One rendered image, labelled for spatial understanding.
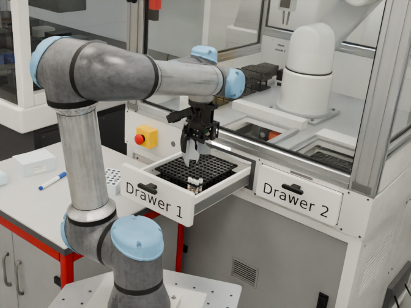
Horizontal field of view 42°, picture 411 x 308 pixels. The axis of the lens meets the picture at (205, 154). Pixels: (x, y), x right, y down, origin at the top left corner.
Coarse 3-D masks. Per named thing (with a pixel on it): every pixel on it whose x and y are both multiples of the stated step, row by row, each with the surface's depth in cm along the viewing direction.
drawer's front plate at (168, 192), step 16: (128, 176) 169; (144, 176) 164; (144, 192) 167; (160, 192) 162; (176, 192) 158; (192, 192) 156; (160, 208) 164; (176, 208) 160; (192, 208) 157; (192, 224) 159
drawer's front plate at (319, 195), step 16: (272, 176) 174; (288, 176) 171; (256, 192) 180; (272, 192) 176; (288, 192) 172; (304, 192) 169; (320, 192) 165; (336, 192) 162; (320, 208) 167; (336, 208) 163
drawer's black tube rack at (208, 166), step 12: (180, 156) 185; (204, 156) 186; (216, 156) 187; (168, 168) 176; (180, 168) 177; (192, 168) 177; (204, 168) 179; (216, 168) 178; (228, 168) 180; (168, 180) 175; (204, 180) 170; (216, 180) 177
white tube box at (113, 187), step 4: (108, 168) 195; (112, 172) 193; (116, 172) 193; (108, 176) 190; (112, 176) 190; (116, 176) 190; (108, 180) 187; (112, 180) 187; (108, 184) 184; (112, 184) 185; (116, 184) 185; (108, 188) 184; (112, 188) 184; (116, 188) 185; (108, 192) 185; (112, 192) 185; (116, 192) 185
